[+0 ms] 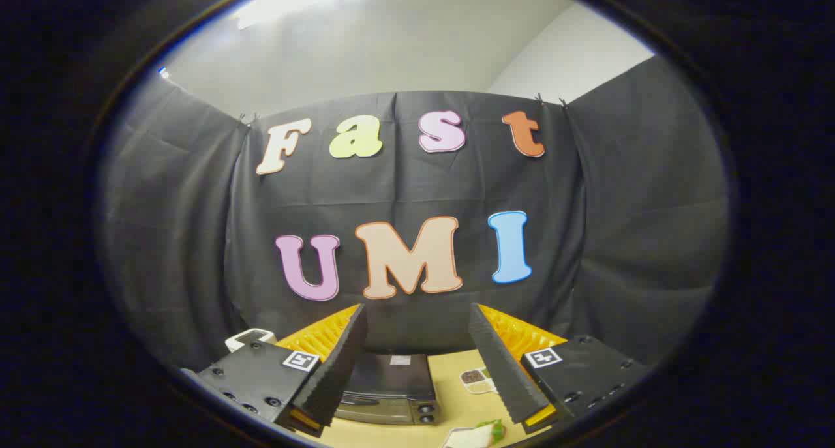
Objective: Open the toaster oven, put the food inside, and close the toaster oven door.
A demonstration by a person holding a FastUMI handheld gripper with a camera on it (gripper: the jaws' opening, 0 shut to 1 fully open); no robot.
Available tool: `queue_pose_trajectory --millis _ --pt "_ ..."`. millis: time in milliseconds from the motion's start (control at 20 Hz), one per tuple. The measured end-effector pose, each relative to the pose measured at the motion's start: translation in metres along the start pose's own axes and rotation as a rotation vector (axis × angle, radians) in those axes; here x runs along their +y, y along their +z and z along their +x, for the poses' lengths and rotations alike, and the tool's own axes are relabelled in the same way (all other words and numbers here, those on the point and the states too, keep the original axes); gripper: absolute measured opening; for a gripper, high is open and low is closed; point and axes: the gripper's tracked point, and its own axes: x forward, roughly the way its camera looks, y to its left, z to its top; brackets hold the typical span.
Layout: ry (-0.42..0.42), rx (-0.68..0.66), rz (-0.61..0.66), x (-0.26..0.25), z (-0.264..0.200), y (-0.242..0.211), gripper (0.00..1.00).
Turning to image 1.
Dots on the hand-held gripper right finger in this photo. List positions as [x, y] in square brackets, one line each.
[496, 363]

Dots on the lettuce sandwich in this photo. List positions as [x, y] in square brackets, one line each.
[471, 437]

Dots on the black backdrop cloth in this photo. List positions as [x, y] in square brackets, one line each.
[196, 239]

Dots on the white sectioned grain dish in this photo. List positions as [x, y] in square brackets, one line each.
[476, 379]

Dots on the black toaster oven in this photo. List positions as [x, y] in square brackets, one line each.
[391, 383]

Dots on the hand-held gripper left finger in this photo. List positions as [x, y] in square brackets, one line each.
[339, 363]

